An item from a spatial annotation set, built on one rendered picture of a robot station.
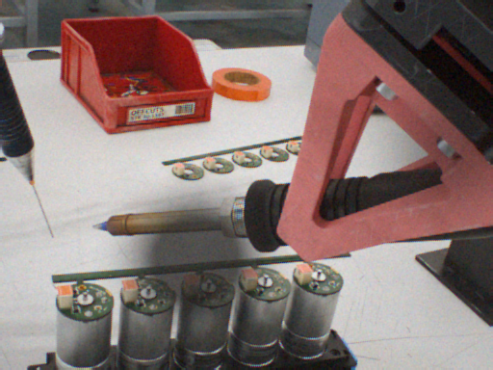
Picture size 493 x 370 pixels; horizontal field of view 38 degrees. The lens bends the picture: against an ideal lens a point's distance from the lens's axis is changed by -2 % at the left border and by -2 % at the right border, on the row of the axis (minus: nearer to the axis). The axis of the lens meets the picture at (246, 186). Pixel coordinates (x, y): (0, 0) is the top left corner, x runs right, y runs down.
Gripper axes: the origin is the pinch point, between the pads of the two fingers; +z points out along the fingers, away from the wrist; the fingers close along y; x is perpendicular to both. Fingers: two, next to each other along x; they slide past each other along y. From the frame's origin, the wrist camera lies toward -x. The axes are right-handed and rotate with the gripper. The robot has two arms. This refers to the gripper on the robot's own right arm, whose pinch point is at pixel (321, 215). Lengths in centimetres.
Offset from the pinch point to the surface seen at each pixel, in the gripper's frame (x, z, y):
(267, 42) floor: -55, 130, -281
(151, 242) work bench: -5.4, 19.4, -14.3
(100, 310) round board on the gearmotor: -3.6, 11.4, -0.5
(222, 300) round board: -0.1, 9.5, -4.3
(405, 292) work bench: 8.5, 12.0, -19.3
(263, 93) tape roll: -9.5, 20.7, -41.4
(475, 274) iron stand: 11.1, 8.9, -21.9
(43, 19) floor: -132, 171, -230
